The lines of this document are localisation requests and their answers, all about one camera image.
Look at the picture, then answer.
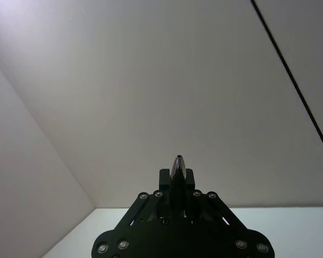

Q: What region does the white table cloth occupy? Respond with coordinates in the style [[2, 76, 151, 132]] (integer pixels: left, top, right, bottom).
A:
[[41, 207, 323, 258]]

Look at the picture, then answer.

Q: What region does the black pen with silver tip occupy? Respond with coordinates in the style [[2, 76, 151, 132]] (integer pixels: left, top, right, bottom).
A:
[[169, 154, 188, 219]]

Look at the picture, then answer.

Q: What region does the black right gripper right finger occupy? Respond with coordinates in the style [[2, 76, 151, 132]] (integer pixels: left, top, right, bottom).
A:
[[185, 168, 249, 230]]

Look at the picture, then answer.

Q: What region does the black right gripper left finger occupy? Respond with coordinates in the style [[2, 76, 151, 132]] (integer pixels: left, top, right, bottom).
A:
[[117, 168, 172, 230]]

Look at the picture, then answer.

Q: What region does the thin black cable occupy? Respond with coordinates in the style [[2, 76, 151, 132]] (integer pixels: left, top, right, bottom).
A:
[[250, 0, 323, 164]]

